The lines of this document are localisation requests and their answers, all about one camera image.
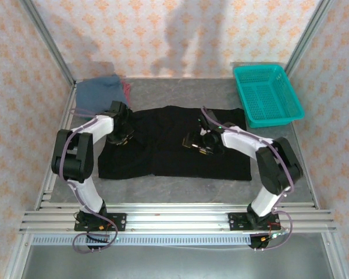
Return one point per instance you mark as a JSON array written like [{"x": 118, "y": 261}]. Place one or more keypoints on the aluminium table side rail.
[
  {"x": 51, "y": 174},
  {"x": 306, "y": 174}
]

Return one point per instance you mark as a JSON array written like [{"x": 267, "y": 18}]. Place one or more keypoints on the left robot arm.
[{"x": 101, "y": 125}]

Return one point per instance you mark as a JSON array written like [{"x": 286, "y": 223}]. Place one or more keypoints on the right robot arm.
[{"x": 241, "y": 139}]

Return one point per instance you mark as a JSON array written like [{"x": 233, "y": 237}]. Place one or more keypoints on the aluminium mounting rail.
[{"x": 177, "y": 221}]

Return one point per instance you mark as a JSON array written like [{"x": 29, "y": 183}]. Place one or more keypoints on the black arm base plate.
[
  {"x": 237, "y": 221},
  {"x": 117, "y": 221}
]

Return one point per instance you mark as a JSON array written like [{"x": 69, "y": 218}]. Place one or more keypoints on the aluminium corner post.
[
  {"x": 48, "y": 40},
  {"x": 308, "y": 37}
]

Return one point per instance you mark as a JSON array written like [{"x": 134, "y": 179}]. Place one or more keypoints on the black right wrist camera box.
[{"x": 206, "y": 125}]

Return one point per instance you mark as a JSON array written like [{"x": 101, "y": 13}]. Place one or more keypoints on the teal plastic basket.
[{"x": 267, "y": 96}]

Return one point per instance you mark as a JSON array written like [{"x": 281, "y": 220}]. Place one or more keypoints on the black t-shirt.
[{"x": 174, "y": 157}]

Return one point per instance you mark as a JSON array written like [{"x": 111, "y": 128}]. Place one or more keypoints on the pink folded t-shirt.
[{"x": 127, "y": 90}]

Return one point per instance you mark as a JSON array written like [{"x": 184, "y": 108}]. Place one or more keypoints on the blue folded t-shirt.
[{"x": 99, "y": 93}]

